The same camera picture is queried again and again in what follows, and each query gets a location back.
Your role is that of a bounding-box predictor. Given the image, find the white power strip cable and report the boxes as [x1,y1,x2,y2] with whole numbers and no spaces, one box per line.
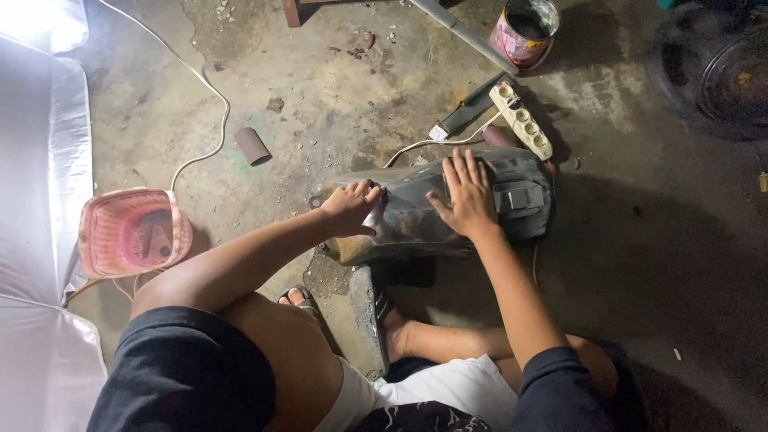
[384,96,520,169]

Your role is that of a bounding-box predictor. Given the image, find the silver reflective cover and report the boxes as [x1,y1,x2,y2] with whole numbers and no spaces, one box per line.
[0,0,109,432]

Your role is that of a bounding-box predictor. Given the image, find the orange cable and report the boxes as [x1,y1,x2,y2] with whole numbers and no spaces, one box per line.
[64,277,104,306]

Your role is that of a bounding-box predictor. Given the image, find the white power strip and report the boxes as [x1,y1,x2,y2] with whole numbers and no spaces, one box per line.
[488,82,554,162]

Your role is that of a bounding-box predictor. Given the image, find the pink paint can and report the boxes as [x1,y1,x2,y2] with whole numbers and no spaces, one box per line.
[486,0,562,72]

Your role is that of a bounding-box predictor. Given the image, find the white shorts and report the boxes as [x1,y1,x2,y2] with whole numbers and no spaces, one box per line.
[311,353,520,432]

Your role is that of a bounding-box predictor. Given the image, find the dark grey motorcycle fender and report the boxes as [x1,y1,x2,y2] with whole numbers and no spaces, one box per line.
[309,146,556,266]

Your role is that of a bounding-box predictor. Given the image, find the black wheel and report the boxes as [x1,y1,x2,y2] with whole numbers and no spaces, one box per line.
[647,0,768,142]

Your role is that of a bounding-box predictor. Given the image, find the person's left hand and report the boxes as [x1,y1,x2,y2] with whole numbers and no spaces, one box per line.
[318,178,388,238]

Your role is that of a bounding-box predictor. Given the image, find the person's right hand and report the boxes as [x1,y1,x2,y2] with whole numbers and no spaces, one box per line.
[426,148,499,240]

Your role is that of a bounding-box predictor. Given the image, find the grey sandal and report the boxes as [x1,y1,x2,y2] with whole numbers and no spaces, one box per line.
[274,284,323,320]
[348,264,398,380]

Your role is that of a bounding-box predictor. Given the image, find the brown sandpaper roll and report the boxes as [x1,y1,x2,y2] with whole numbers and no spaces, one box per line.
[233,126,274,168]

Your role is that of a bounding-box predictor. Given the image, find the black power tool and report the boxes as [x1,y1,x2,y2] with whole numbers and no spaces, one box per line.
[441,71,517,136]

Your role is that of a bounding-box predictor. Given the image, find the pink plastic basket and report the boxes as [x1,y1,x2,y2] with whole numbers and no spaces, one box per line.
[77,186,194,280]

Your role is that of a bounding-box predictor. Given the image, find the brown wooden piece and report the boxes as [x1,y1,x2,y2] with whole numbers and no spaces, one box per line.
[281,0,385,29]

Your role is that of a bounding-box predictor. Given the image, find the grey sandpaper piece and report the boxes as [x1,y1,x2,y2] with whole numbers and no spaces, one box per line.
[360,201,388,238]

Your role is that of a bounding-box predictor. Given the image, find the long white cable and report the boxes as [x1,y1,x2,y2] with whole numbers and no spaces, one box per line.
[99,0,232,193]

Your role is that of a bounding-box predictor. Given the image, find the maroon sandpaper roll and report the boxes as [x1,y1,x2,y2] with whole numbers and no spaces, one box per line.
[481,124,522,149]

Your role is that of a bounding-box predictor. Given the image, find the grey metal pipe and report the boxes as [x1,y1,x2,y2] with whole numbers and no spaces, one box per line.
[408,0,520,77]

